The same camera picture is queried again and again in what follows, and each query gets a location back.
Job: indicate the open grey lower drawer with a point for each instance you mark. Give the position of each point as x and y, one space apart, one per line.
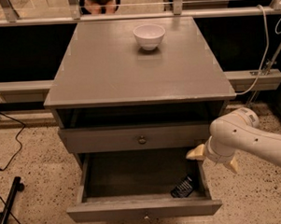
136 184

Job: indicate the black stand leg with wheel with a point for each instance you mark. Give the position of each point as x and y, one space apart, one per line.
16 187

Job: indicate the round brass drawer knob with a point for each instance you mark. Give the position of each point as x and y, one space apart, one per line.
142 140

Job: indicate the white ceramic bowl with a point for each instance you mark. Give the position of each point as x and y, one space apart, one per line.
148 36

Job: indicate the metal bracket strut right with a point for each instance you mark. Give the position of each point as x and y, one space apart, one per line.
264 71

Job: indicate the closed grey upper drawer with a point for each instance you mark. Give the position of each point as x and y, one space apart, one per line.
126 138

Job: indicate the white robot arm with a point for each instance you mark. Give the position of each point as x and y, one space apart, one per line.
238 130

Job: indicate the grey wooden drawer cabinet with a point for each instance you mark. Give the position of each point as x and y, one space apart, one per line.
107 80

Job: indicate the seated person in background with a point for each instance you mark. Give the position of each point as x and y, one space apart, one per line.
98 7

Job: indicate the grey metal railing frame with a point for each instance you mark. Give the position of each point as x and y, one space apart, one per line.
39 12

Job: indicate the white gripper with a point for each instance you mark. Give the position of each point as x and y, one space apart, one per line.
214 154

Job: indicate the dark blueberry rxbar wrapper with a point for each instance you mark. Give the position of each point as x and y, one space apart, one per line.
184 188

